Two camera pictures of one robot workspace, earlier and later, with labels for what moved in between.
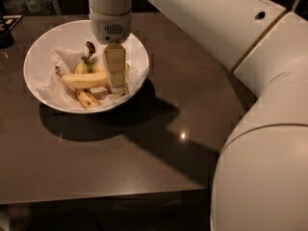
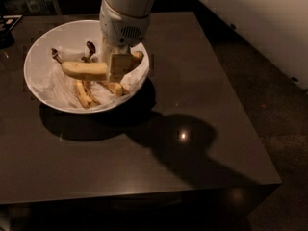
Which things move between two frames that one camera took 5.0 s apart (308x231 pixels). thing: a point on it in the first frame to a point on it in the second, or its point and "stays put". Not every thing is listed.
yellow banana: x=88 y=79 to x=95 y=71
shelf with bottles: x=26 y=0 stays put
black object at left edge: x=7 y=22 stays put
